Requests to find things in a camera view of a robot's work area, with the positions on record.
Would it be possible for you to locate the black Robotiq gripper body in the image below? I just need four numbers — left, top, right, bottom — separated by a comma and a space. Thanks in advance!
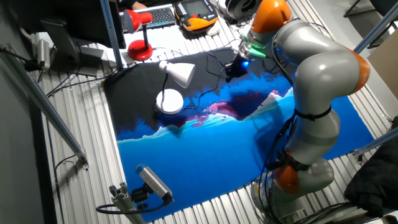
229, 54, 250, 77

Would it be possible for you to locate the white desk lamp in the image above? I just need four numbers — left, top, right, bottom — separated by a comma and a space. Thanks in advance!
154, 60, 197, 115

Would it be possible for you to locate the red desk lamp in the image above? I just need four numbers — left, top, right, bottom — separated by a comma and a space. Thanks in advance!
123, 8, 154, 62

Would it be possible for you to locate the bare person hand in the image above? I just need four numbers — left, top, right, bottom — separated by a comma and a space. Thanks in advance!
130, 1, 148, 11

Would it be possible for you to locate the black round device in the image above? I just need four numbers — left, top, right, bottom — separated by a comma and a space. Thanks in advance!
224, 0, 264, 25

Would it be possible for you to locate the orange grey teach pendant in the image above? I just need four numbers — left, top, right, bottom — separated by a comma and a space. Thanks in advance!
173, 0, 220, 34

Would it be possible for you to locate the blue mountain print mat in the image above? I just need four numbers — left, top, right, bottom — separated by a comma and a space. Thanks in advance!
102, 46, 376, 222

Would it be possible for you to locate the black computer keyboard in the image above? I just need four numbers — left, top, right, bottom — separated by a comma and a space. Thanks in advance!
119, 6, 177, 34

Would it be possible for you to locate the brown cardboard sheet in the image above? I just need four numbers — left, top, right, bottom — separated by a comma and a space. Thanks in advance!
366, 30, 398, 100

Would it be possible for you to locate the black computer monitor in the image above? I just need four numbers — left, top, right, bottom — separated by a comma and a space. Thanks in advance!
40, 0, 127, 50

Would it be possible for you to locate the black office chair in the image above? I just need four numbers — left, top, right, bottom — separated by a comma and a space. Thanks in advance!
343, 0, 398, 49

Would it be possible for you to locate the grey monitor stand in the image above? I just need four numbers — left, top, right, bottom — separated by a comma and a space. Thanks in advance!
40, 18, 105, 77

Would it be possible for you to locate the black fabric bag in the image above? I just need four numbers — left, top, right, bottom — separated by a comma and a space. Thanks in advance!
343, 116, 398, 218

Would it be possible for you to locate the black lamp power cable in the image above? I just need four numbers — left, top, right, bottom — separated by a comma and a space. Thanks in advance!
154, 46, 243, 114

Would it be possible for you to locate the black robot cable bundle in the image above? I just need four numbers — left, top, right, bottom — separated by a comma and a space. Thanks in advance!
259, 21, 333, 224

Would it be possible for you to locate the aluminium frame beam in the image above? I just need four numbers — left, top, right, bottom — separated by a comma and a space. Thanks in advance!
99, 0, 124, 71
353, 1, 398, 55
351, 127, 398, 158
0, 43, 90, 170

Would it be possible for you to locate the silver camera with blue end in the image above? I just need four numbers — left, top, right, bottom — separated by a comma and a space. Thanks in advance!
135, 164, 175, 205

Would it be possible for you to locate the thin black floor cable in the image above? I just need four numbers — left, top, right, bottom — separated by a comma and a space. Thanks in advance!
46, 67, 119, 98

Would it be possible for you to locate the black camera ball mount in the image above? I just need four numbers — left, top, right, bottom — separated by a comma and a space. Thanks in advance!
130, 183, 153, 210

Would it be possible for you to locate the short aluminium extrusion post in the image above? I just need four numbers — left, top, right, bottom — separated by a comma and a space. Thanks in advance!
108, 182, 146, 224

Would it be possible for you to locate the black camera cable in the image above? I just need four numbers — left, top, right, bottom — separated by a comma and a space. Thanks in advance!
95, 198, 169, 215

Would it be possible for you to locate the small silver camera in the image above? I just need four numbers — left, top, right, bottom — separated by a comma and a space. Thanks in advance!
36, 39, 51, 71

